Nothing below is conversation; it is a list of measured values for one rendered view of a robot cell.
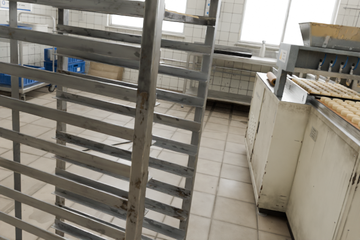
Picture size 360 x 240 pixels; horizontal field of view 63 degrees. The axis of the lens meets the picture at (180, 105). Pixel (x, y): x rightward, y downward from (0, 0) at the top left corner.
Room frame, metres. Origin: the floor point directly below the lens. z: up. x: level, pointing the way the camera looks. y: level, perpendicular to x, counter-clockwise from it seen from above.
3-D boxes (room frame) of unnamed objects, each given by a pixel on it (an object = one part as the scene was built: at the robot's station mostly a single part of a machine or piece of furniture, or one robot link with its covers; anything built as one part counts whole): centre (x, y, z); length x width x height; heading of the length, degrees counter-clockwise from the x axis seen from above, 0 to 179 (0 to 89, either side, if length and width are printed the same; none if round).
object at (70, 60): (4.94, 2.00, 0.50); 0.60 x 0.40 x 0.20; 172
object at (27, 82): (4.02, 2.24, 0.29); 0.56 x 0.38 x 0.20; 178
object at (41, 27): (4.20, 2.23, 0.90); 0.44 x 0.36 x 0.20; 88
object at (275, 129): (2.38, -1.03, 0.42); 1.28 x 0.72 x 0.84; 174
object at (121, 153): (1.09, 0.22, 0.69); 0.64 x 0.03 x 0.03; 71
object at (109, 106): (1.09, 0.22, 0.87); 0.64 x 0.03 x 0.03; 71
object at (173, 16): (0.90, 0.29, 1.23); 0.60 x 0.40 x 0.01; 71
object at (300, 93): (2.40, -0.82, 0.88); 1.28 x 0.01 x 0.07; 174
